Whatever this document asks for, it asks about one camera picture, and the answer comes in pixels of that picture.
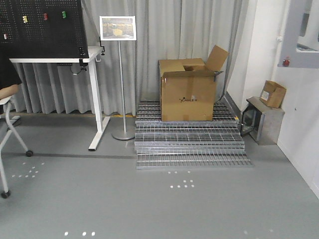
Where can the small cardboard box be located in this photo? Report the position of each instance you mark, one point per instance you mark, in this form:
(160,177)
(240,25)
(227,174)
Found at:
(272,94)

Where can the grey curtain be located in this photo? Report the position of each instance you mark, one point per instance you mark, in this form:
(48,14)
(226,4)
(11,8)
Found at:
(166,29)

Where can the grey metal cabinet box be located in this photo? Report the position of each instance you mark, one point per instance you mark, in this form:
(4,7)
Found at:
(261,122)

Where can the stack of steel gratings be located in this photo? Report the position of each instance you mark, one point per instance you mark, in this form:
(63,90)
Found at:
(172,144)

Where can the open cardboard box behind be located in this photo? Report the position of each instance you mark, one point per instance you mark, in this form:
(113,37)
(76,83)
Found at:
(214,62)

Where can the sign stand with picture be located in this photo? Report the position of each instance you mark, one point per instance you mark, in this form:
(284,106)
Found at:
(119,28)

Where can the black pegboard panel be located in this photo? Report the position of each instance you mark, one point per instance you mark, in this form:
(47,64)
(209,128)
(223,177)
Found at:
(42,29)

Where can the seated person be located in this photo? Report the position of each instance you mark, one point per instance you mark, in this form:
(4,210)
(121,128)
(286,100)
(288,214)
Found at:
(9,78)

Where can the white standing desk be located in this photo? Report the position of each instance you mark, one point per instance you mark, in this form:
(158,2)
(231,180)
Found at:
(93,52)

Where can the large cardboard box front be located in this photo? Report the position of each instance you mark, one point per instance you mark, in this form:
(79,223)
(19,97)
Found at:
(188,95)

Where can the grey rolling chair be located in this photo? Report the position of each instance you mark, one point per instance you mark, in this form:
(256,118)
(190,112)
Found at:
(9,130)

